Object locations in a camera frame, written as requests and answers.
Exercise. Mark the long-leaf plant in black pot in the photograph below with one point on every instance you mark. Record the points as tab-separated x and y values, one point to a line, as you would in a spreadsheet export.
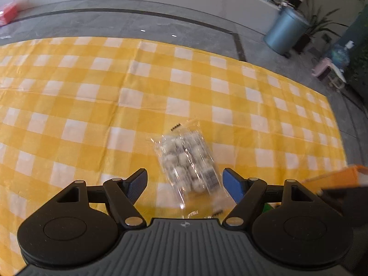
302	43

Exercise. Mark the yellow checked tablecloth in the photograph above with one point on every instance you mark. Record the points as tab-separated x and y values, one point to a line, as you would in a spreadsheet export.
86	92

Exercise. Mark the pink space heater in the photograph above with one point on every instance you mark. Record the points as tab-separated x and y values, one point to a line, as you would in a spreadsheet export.
322	69

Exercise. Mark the pink box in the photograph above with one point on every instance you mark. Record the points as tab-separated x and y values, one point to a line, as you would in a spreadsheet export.
8	14

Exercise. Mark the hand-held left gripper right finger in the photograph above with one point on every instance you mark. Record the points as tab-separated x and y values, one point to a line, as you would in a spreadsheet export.
233	184

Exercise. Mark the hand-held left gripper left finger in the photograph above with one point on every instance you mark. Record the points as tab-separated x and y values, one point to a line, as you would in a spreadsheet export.
135	184

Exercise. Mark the grey metal trash can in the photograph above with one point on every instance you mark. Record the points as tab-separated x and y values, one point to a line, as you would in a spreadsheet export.
284	31

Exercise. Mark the white marble television console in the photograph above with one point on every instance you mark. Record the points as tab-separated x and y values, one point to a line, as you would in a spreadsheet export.
172	0

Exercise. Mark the white round stool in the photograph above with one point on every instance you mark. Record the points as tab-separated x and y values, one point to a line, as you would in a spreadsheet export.
337	77

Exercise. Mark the clear packet of white candies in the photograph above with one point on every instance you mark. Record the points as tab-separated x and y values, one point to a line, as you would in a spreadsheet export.
184	158

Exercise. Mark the blue water bottle with pump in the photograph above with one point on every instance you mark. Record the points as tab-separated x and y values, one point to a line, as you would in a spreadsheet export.
339	57

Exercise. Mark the orange cardboard box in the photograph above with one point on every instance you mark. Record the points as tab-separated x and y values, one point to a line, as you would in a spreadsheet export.
339	175

